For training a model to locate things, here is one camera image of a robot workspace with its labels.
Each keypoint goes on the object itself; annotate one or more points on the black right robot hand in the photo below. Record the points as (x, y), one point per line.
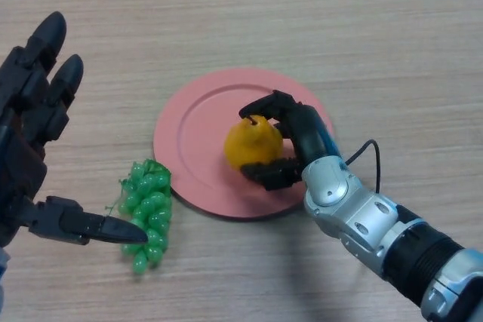
(311, 133)

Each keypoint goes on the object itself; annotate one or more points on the yellow pear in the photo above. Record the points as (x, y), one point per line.
(253, 145)

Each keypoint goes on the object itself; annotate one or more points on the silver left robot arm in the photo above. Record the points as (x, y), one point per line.
(3, 265)

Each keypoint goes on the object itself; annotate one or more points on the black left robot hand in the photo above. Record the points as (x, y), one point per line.
(20, 148)

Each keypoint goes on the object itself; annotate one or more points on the pink round plate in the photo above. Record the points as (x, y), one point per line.
(200, 141)

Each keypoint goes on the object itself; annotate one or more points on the green grape bunch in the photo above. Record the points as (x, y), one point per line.
(151, 201)

